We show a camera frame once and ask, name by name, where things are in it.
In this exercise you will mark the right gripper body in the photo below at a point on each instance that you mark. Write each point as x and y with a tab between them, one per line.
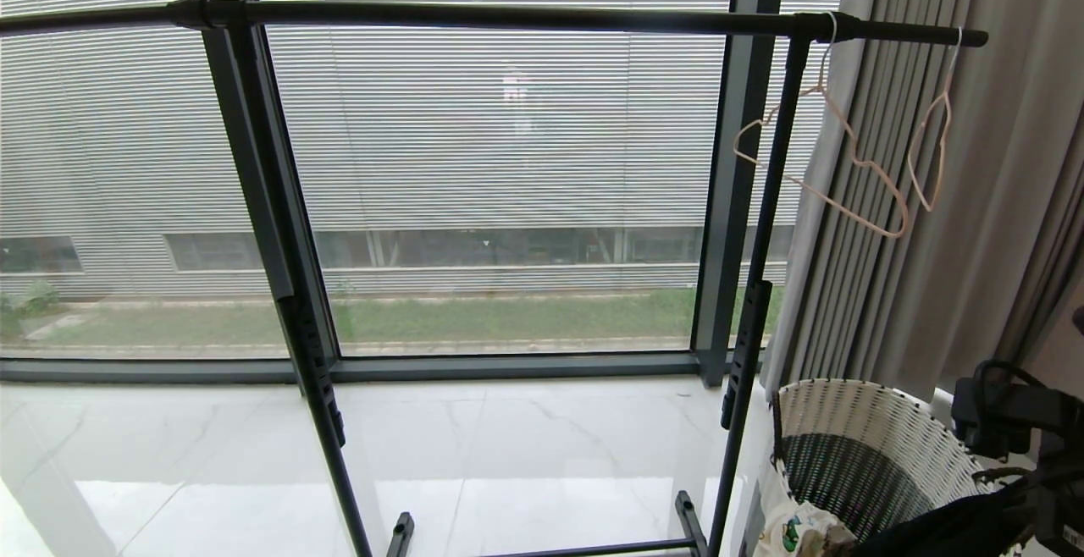
1063	506

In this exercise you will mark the black garment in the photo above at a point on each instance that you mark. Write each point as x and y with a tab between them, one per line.
948	527

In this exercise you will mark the pink clothes hanger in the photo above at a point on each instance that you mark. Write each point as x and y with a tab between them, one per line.
945	129
854	151

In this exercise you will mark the white laundry basket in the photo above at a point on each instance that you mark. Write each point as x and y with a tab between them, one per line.
847	413

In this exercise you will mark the black clothes rack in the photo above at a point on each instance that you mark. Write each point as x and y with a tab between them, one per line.
508	17

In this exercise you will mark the cream printed garment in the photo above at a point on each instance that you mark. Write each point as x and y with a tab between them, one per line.
804	532

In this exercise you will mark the beige curtain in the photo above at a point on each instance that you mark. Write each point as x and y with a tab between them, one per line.
974	201

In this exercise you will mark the window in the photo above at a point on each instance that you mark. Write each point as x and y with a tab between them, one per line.
732	159

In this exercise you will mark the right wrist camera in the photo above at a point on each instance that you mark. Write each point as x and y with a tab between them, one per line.
982	413

